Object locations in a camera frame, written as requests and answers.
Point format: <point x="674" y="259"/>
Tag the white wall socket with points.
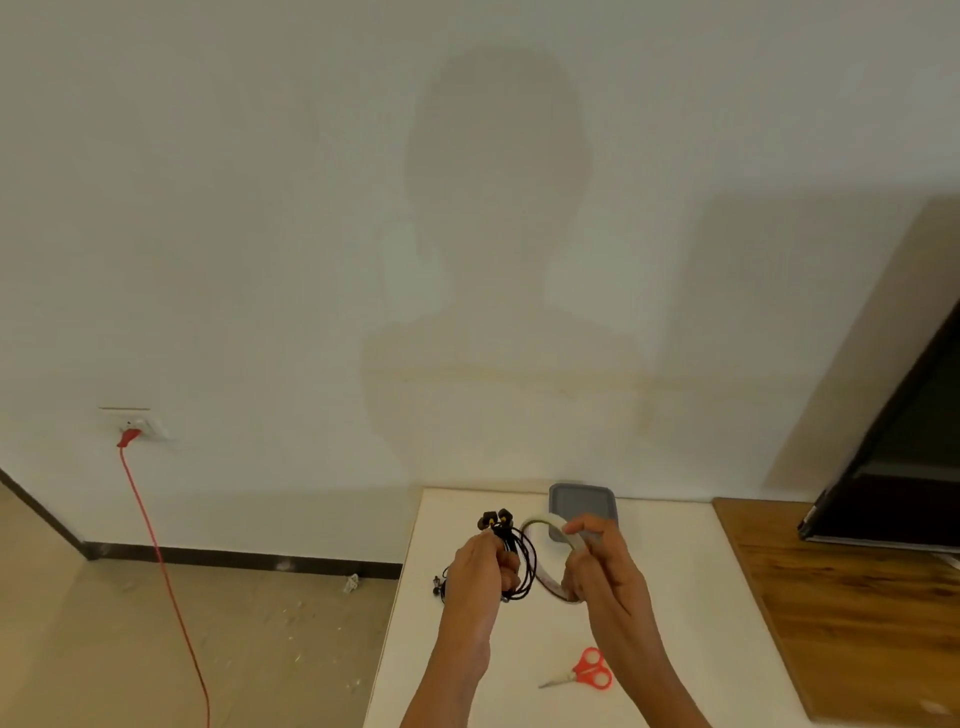
<point x="139" y="424"/>

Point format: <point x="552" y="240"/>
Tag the crumpled paper scrap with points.
<point x="351" y="583"/>

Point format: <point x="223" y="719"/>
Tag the person's right hand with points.
<point x="604" y="570"/>

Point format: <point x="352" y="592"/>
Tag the wooden table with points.
<point x="847" y="600"/>

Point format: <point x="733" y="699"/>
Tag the black flat screen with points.
<point x="892" y="465"/>

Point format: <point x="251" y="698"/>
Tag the person's left forearm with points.
<point x="450" y="675"/>

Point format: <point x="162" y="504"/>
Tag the white table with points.
<point x="570" y="645"/>

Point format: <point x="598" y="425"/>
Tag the person's left fingers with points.
<point x="508" y="570"/>

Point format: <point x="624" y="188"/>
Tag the white tape roll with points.
<point x="551" y="555"/>

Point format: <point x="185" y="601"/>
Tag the person's right forearm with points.
<point x="645" y="675"/>

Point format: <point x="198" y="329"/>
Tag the person's right thumb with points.
<point x="586" y="529"/>

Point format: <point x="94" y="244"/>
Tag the person's left hand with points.
<point x="474" y="574"/>

